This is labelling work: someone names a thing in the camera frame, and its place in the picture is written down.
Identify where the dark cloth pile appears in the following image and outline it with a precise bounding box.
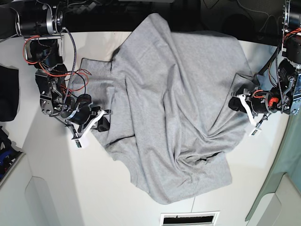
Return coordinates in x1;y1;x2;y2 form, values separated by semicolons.
0;66;19;122

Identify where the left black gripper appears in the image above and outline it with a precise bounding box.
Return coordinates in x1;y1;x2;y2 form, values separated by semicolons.
228;89;268;120

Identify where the white floor vent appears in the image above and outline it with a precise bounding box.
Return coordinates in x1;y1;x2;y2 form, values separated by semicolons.
159;211;220;226

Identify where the grey t-shirt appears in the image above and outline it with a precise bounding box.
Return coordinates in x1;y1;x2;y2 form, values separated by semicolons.
80;14;252;204

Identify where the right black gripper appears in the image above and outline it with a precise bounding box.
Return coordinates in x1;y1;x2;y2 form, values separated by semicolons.
77;107;112;133

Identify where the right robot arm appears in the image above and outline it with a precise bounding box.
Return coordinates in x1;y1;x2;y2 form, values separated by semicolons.
10;0;110;137

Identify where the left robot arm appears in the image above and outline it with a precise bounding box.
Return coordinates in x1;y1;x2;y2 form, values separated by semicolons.
229;0;301;120

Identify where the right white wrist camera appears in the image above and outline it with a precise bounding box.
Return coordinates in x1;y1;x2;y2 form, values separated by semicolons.
70;110;107;148

